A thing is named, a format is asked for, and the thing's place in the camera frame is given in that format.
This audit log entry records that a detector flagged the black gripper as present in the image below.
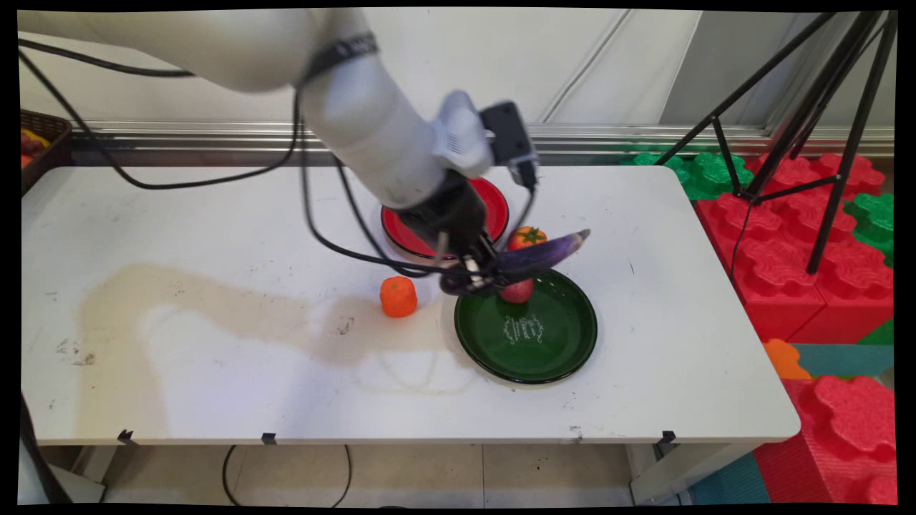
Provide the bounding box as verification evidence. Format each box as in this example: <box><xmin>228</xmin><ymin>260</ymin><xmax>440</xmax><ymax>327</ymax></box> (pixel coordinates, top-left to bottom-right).
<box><xmin>398</xmin><ymin>172</ymin><xmax>503</xmax><ymax>297</ymax></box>

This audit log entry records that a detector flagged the purple toy eggplant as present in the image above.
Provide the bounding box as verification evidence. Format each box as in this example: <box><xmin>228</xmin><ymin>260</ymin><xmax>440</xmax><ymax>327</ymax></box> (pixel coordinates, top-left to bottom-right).
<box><xmin>439</xmin><ymin>228</ymin><xmax>592</xmax><ymax>298</ymax></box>

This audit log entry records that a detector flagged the red toy apple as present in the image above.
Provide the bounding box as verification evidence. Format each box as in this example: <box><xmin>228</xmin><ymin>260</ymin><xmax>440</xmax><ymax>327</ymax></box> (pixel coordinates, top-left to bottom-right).
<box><xmin>499</xmin><ymin>278</ymin><xmax>535</xmax><ymax>305</ymax></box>

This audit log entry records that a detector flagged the red toy tomato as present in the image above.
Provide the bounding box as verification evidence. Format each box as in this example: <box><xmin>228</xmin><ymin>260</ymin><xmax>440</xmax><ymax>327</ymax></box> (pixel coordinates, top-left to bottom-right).
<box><xmin>507</xmin><ymin>226</ymin><xmax>548</xmax><ymax>252</ymax></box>

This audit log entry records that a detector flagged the red plate with black rim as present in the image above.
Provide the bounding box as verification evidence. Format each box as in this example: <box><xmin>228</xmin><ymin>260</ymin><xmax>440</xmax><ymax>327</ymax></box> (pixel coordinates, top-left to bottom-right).
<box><xmin>381</xmin><ymin>177</ymin><xmax>510</xmax><ymax>260</ymax></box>

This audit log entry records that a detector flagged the dark green plate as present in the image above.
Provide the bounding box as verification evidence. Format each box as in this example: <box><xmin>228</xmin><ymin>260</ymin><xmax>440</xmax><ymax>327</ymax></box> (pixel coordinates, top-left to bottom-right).
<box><xmin>454</xmin><ymin>268</ymin><xmax>599</xmax><ymax>386</ymax></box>

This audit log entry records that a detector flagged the orange toy mandarin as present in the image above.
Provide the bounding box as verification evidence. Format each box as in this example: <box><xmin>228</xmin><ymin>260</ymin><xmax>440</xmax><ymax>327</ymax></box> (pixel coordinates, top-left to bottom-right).
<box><xmin>379</xmin><ymin>276</ymin><xmax>419</xmax><ymax>319</ymax></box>

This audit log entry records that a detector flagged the green foam block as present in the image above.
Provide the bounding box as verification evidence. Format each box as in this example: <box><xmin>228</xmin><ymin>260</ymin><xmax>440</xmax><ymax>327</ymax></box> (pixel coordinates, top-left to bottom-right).
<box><xmin>620</xmin><ymin>149</ymin><xmax>755</xmax><ymax>202</ymax></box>
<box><xmin>843</xmin><ymin>192</ymin><xmax>895</xmax><ymax>268</ymax></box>

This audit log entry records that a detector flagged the white table leg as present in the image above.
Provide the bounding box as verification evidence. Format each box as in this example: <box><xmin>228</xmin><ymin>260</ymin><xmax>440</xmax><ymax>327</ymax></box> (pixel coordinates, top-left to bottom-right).
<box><xmin>42</xmin><ymin>443</ymin><xmax>109</xmax><ymax>505</ymax></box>
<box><xmin>628</xmin><ymin>441</ymin><xmax>762</xmax><ymax>506</ymax></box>

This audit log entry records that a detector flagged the orange foam piece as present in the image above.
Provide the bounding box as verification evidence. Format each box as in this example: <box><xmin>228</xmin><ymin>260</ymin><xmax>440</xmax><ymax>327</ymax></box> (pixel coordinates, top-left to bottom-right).
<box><xmin>761</xmin><ymin>338</ymin><xmax>814</xmax><ymax>381</ymax></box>

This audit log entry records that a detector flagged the black tripod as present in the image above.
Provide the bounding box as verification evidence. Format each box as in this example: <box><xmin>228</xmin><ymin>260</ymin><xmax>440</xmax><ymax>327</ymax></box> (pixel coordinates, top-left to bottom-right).
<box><xmin>654</xmin><ymin>10</ymin><xmax>899</xmax><ymax>275</ymax></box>

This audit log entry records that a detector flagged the teal foam mat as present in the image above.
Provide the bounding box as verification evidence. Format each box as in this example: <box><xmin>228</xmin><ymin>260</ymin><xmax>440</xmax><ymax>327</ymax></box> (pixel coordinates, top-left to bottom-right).
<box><xmin>790</xmin><ymin>343</ymin><xmax>895</xmax><ymax>378</ymax></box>

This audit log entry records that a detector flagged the dark woven basket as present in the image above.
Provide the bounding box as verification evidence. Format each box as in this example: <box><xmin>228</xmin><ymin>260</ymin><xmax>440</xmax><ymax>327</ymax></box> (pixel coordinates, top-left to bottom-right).
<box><xmin>20</xmin><ymin>109</ymin><xmax>73</xmax><ymax>195</ymax></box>

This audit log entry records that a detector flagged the black slanted pole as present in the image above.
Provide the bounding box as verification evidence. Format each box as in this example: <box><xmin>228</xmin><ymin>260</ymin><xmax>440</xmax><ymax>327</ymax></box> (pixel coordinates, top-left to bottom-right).
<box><xmin>19</xmin><ymin>392</ymin><xmax>74</xmax><ymax>506</ymax></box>

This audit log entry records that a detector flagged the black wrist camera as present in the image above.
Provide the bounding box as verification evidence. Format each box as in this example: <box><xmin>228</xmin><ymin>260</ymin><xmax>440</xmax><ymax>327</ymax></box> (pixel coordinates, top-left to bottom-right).
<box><xmin>479</xmin><ymin>100</ymin><xmax>540</xmax><ymax>192</ymax></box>

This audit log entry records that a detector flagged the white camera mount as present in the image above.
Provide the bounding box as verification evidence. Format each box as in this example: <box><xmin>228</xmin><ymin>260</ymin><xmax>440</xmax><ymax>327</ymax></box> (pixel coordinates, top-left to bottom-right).
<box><xmin>428</xmin><ymin>89</ymin><xmax>496</xmax><ymax>179</ymax></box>

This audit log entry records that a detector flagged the black velcro strap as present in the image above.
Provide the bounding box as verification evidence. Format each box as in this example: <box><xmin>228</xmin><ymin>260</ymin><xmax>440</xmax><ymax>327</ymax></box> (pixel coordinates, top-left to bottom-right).
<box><xmin>299</xmin><ymin>31</ymin><xmax>380</xmax><ymax>85</ymax></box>

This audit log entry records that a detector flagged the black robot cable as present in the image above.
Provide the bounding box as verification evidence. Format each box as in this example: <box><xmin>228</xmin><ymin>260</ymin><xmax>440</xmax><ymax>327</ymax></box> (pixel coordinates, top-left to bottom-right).
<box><xmin>19</xmin><ymin>37</ymin><xmax>537</xmax><ymax>278</ymax></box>

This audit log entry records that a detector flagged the metal wall rail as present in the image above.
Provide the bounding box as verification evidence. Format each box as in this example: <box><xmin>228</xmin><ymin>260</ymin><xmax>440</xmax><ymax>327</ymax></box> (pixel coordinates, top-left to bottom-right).
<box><xmin>70</xmin><ymin>120</ymin><xmax>895</xmax><ymax>160</ymax></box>

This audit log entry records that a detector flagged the black floor cable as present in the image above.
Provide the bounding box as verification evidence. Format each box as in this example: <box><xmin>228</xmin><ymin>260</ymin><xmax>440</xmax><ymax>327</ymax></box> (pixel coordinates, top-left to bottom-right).
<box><xmin>221</xmin><ymin>443</ymin><xmax>354</xmax><ymax>509</ymax></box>

